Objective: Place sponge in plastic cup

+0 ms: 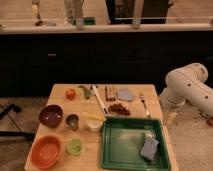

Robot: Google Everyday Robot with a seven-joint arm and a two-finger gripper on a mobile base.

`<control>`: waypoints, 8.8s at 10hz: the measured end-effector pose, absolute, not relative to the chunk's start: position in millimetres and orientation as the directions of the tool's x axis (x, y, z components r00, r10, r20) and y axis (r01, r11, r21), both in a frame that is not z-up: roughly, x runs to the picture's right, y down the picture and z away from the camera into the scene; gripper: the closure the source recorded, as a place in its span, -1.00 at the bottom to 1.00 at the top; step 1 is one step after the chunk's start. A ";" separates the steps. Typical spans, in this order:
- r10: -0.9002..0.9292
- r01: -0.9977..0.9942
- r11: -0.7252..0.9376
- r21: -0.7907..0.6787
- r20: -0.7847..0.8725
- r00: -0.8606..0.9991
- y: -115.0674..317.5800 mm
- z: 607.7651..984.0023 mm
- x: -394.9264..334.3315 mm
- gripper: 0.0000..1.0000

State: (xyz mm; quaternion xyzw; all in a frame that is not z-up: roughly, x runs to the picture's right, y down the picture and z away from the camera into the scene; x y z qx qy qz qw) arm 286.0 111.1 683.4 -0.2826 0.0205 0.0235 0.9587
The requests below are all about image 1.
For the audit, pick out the brown chocolate bar toy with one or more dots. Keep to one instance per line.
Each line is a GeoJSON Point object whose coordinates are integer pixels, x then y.
{"type": "Point", "coordinates": [110, 93]}

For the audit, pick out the yellow banana toy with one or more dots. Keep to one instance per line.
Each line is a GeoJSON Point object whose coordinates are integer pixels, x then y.
{"type": "Point", "coordinates": [92, 116]}

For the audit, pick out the green chili pepper toy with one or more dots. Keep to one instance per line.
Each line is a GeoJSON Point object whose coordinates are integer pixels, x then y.
{"type": "Point", "coordinates": [86, 91]}

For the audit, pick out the white small bowl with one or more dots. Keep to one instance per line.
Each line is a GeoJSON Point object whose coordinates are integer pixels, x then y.
{"type": "Point", "coordinates": [94, 125]}

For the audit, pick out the red tomato toy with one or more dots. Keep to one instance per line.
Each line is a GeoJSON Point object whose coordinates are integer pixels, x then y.
{"type": "Point", "coordinates": [70, 94]}

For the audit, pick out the green plastic tray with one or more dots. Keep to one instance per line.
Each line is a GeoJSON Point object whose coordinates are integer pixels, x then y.
{"type": "Point", "coordinates": [123, 139]}

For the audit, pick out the light green plastic cup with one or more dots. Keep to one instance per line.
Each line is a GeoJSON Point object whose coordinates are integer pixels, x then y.
{"type": "Point", "coordinates": [74, 147]}

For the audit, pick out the dark maroon bowl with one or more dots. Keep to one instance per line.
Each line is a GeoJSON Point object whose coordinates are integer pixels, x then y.
{"type": "Point", "coordinates": [51, 116]}

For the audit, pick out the blue-grey sponge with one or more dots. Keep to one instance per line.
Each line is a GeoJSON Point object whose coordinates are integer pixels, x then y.
{"type": "Point", "coordinates": [149, 148]}

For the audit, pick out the small metal cup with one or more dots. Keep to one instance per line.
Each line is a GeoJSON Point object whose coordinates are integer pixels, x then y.
{"type": "Point", "coordinates": [72, 121]}

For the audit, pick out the black cabinet counter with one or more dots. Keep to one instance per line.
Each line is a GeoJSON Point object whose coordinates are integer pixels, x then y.
{"type": "Point", "coordinates": [33, 59]}

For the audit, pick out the red grape bunch toy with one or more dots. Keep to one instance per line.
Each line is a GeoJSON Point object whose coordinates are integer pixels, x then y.
{"type": "Point", "coordinates": [118, 108]}

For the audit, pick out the silver fork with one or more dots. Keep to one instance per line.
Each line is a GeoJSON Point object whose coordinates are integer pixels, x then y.
{"type": "Point", "coordinates": [142, 98]}

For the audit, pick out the green object on counter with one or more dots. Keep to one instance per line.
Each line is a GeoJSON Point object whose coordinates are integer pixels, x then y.
{"type": "Point", "coordinates": [89, 21]}

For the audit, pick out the grey blue oval dish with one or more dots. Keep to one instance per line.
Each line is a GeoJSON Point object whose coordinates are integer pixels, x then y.
{"type": "Point", "coordinates": [125, 94]}

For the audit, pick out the orange plastic bowl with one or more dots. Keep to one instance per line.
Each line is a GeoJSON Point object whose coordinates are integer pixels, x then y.
{"type": "Point", "coordinates": [45, 152]}

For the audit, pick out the white handled knife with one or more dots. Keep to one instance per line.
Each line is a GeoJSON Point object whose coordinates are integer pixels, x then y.
{"type": "Point", "coordinates": [103, 107]}

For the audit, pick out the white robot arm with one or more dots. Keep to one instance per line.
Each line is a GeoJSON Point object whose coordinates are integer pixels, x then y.
{"type": "Point", "coordinates": [187, 83]}

